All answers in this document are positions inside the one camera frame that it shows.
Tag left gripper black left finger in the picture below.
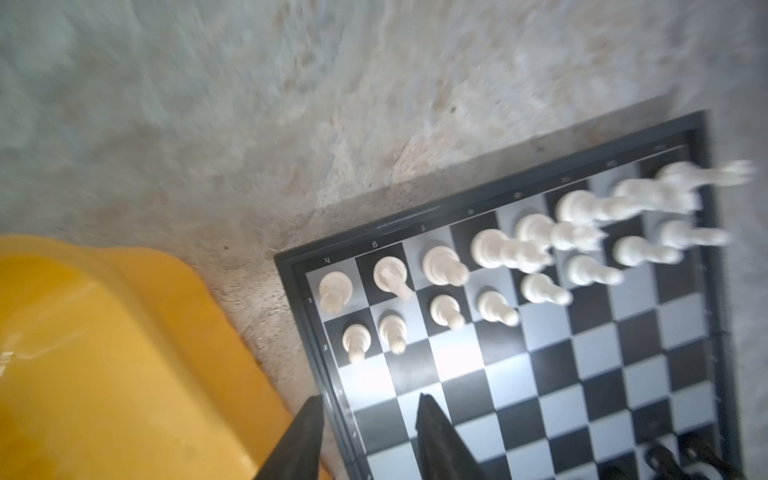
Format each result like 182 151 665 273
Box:
254 395 325 480

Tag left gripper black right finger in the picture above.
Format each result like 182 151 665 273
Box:
416 394 486 479

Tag white chess pawn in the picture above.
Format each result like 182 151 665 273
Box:
342 324 372 364

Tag black white chess board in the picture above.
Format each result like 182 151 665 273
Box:
275 111 745 479

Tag yellow plastic tray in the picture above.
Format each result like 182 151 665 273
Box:
1 235 297 479

